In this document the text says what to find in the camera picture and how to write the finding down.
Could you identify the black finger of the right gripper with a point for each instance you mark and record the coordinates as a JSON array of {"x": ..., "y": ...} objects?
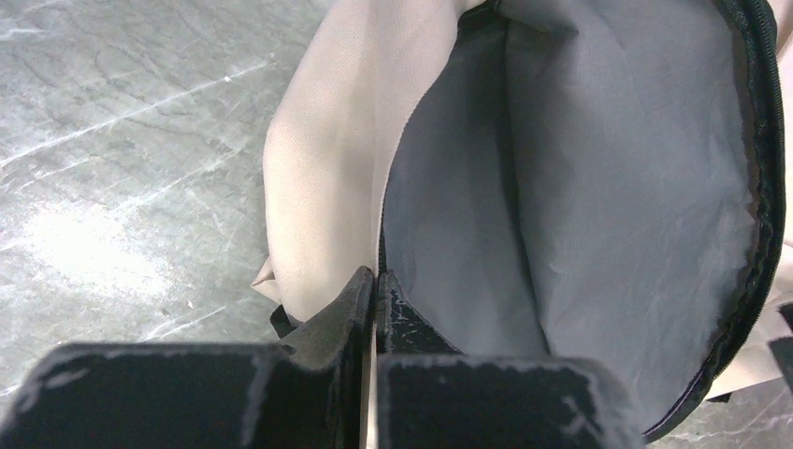
[{"x": 782, "y": 348}]

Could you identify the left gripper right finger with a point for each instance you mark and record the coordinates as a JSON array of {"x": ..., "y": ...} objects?
[{"x": 429, "y": 395}]

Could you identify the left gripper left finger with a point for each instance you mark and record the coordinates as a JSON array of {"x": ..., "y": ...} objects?
[{"x": 307, "y": 390}]

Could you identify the beige canvas backpack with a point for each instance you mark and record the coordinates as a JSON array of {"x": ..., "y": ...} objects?
[{"x": 602, "y": 180}]

